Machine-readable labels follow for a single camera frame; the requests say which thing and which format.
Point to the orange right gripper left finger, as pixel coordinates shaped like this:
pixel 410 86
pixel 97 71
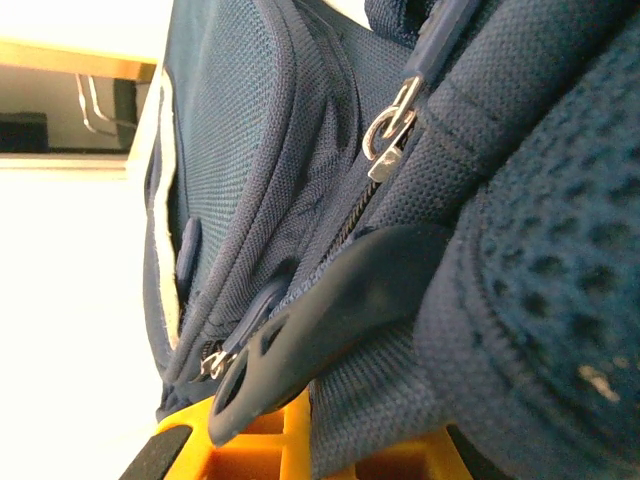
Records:
pixel 250 460

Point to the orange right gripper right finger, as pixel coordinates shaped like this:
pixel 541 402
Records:
pixel 400 470

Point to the navy blue backpack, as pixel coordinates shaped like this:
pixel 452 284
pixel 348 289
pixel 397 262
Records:
pixel 300 125

